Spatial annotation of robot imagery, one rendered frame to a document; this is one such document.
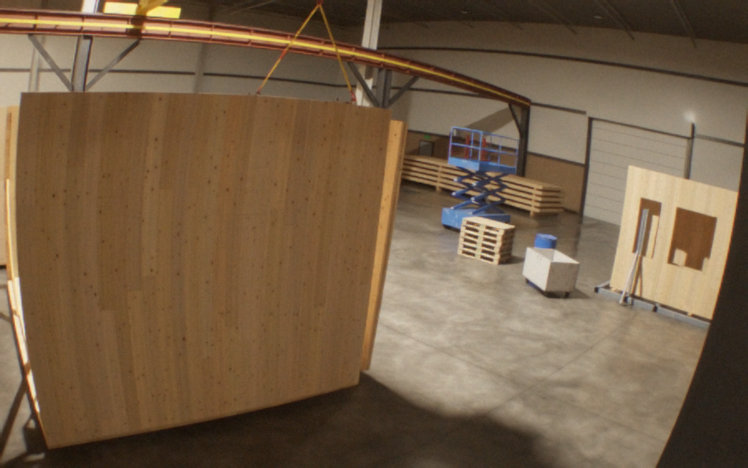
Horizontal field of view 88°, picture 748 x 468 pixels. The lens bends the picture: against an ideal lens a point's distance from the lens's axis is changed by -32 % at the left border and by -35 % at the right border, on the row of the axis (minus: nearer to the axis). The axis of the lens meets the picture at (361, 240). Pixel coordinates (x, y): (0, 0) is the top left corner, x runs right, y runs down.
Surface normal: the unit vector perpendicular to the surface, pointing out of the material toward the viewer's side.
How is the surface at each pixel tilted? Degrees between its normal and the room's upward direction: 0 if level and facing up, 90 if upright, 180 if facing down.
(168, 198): 90
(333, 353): 90
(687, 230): 90
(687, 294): 90
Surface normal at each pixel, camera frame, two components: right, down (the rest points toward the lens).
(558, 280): 0.15, 0.22
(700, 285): -0.73, 0.07
